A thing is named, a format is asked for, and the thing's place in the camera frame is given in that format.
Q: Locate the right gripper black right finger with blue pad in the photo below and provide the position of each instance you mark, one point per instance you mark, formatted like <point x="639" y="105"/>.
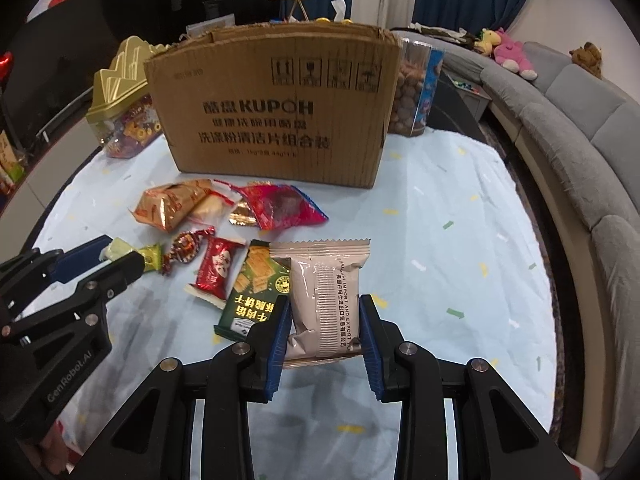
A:
<point x="497" y="436"/>

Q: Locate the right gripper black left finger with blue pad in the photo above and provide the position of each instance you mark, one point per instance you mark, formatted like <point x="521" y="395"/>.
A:
<point x="150" y="437"/>

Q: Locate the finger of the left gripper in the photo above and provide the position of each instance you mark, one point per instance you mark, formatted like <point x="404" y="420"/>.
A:
<point x="26" y="276"/>
<point x="93" y="292"/>

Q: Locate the green small candy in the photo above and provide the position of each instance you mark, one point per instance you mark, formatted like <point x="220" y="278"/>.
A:
<point x="152" y="255"/>

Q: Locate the red twisted candy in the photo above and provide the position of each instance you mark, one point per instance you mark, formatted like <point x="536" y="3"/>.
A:
<point x="185" y="247"/>

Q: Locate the gold orange snack packet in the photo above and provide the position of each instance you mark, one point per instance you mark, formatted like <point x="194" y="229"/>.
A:
<point x="165" y="206"/>

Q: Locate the red small snack packet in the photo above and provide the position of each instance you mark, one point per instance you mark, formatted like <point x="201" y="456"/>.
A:
<point x="214" y="272"/>

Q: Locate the green cracker packet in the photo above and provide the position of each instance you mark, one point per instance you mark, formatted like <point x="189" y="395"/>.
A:
<point x="254" y="294"/>

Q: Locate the beige snack packet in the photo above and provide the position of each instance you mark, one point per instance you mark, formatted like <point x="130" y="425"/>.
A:
<point x="324" y="278"/>

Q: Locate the red pink snack bag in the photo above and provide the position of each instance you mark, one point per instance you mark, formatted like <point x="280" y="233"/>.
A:
<point x="278" y="207"/>

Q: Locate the clear bag pale biscuit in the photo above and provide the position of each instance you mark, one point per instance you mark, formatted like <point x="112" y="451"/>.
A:
<point x="215" y="207"/>

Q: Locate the small gold candy packet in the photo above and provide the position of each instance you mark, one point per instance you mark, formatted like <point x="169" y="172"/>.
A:
<point x="242" y="215"/>

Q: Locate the gold lid candy jar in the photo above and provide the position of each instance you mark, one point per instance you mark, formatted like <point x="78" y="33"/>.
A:
<point x="122" y="115"/>

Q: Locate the light patterned table cloth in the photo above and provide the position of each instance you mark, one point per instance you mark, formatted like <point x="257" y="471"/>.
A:
<point x="454" y="262"/>

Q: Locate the red heart balloon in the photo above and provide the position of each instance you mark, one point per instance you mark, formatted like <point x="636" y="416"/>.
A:
<point x="6" y="66"/>

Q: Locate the black television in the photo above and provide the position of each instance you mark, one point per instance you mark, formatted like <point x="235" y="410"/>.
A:
<point x="57" y="53"/>

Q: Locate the brown cardboard box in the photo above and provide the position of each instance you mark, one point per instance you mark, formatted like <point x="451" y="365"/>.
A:
<point x="307" y="101"/>

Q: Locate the grey sectional sofa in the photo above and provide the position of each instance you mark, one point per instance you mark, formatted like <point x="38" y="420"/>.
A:
<point x="579" y="139"/>

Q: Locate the grey toy bin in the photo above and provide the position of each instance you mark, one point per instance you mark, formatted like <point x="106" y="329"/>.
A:
<point x="473" y="95"/>

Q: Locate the clear nut canister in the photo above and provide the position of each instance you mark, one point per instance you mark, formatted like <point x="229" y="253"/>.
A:
<point x="416" y="85"/>

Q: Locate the pink plush toy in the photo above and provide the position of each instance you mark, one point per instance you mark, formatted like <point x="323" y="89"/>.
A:
<point x="510" y="55"/>

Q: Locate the brown plush toy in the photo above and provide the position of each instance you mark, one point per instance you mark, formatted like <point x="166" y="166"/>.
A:
<point x="588" y="57"/>

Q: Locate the yellow plush toy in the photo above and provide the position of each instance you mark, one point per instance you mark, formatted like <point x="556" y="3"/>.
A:
<point x="487" y="42"/>

